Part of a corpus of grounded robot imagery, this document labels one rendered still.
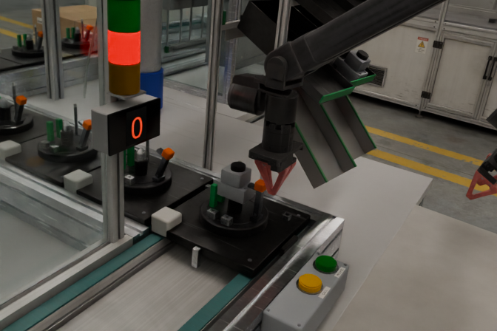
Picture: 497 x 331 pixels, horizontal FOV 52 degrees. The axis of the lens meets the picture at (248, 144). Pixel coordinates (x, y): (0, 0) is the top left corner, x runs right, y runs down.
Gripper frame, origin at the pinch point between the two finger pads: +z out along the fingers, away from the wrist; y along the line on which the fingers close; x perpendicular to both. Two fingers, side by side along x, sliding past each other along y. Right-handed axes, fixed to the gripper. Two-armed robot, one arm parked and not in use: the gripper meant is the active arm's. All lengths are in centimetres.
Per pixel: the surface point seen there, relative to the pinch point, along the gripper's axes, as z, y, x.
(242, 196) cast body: 2.2, 2.3, -5.2
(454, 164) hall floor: 106, -309, 1
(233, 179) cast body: -0.7, 2.3, -7.5
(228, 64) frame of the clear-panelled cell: 3, -86, -67
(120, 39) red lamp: -28.8, 21.1, -18.2
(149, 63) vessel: 1, -58, -81
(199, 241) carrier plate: 9.4, 11.0, -8.8
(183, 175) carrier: 9.1, -8.5, -27.9
